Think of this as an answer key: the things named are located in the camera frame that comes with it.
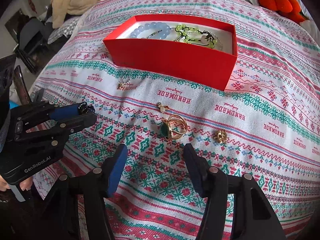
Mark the gold dice charm hoop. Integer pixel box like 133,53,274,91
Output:
117,78,131,90

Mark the small gold pearl earring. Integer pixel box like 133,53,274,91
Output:
156,102,170,113

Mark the gold ring green stone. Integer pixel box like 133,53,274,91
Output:
159,114,188,140

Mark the red jewelry box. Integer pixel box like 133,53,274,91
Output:
103,14,238,90

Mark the left hand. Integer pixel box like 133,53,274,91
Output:
0,174,34,192

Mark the black chair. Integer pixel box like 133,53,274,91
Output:
14,15,53,74

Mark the gold knot earring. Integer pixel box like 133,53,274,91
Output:
214,129,227,144

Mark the patterned handmade bedspread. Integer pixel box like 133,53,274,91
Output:
33,0,319,239

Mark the orange pumpkin plush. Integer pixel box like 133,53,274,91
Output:
258,0,308,24

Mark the dark small bead bracelet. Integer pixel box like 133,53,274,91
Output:
146,29,163,40

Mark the blue bead bracelet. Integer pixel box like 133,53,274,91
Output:
129,22,173,40

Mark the green bead bracelet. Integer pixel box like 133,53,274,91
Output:
174,24,218,49

